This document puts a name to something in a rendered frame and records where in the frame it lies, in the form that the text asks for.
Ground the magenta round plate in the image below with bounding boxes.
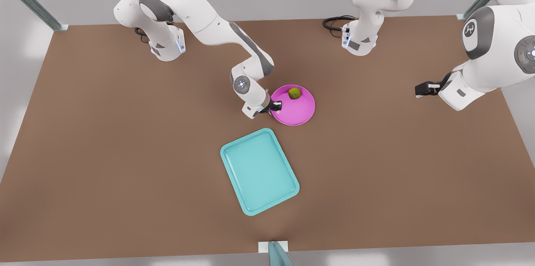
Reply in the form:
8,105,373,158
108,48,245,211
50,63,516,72
270,84,316,126

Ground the teal rectangular tray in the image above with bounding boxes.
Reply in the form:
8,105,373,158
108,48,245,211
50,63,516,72
220,128,300,216

